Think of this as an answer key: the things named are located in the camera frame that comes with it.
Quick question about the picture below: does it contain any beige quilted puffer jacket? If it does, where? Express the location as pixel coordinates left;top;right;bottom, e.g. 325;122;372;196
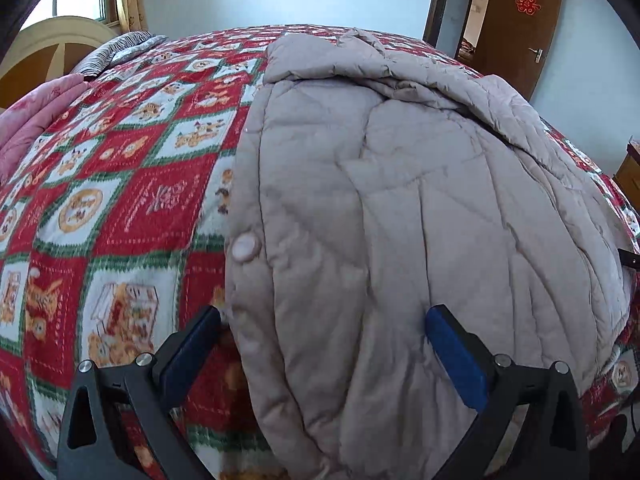
222;29;633;480

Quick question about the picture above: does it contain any dark wooden door frame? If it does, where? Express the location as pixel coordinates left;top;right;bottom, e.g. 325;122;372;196
422;0;496;61

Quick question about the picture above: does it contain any wooden cabinet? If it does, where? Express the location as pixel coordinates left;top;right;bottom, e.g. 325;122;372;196
612;142;640;213

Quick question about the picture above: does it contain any red printed bed blanket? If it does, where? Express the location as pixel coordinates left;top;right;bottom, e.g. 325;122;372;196
0;24;640;480

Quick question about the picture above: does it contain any pink folded quilt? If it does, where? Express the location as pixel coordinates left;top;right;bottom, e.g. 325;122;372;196
0;74;88;186

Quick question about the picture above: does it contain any brown wooden door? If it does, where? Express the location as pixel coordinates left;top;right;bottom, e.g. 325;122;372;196
479;0;566;101

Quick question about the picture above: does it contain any small grey patterned pillow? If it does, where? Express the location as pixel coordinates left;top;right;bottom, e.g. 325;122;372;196
107;35;168;68

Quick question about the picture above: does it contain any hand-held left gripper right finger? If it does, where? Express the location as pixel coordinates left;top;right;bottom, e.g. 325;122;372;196
425;304;591;480

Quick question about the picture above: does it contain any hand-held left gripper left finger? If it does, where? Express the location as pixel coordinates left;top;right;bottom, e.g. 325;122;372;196
57;305;223;480

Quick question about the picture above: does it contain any wooden bed headboard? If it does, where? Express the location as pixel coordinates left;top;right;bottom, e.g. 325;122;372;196
0;15;121;111

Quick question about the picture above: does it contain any striped pillow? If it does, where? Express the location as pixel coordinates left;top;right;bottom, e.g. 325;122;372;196
70;31;158;78

